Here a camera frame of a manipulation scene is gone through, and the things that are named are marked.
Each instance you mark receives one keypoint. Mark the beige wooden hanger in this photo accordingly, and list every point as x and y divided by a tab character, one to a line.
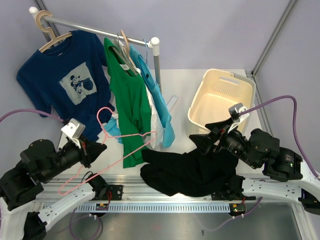
127	47
39	18

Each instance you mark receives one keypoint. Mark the black t shirt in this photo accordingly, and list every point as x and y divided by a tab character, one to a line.
191	174

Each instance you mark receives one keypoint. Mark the metal clothes rack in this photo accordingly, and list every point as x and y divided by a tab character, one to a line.
52	20

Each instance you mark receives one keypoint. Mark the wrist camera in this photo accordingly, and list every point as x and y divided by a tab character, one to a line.
73	130
237	115

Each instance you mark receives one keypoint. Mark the white printed t shirt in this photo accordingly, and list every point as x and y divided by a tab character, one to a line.
155	122

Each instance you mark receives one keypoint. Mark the pink wire hanger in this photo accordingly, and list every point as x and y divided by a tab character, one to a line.
106	136

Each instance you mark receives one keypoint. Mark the green t shirt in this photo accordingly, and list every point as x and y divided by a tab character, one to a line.
132	104

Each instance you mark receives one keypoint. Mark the cream laundry basket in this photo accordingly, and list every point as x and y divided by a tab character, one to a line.
218	91

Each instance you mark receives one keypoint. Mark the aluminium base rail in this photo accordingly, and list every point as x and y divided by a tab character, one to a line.
134	190

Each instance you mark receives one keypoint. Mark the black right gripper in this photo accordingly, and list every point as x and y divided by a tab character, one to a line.
202	141

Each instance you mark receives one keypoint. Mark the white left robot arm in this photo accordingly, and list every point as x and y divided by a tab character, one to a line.
39	164

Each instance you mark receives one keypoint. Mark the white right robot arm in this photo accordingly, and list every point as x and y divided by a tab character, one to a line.
291	177

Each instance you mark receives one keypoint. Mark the light blue t shirt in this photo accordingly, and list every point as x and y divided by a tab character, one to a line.
159	102

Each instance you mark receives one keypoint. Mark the grey wire hanger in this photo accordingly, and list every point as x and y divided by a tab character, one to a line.
117	45

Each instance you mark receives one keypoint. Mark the white slotted cable duct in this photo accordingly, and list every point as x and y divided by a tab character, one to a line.
206	207

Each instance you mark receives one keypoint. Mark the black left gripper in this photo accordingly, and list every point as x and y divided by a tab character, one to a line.
89	151

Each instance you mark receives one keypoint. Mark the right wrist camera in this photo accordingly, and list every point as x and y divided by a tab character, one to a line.
237	115

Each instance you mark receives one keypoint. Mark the navy blue t shirt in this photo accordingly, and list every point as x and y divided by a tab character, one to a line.
70	79

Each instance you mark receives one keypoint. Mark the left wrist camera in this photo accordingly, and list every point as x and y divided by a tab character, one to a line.
73	130

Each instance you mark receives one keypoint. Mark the light blue wire hanger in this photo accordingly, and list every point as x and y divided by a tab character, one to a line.
154	45

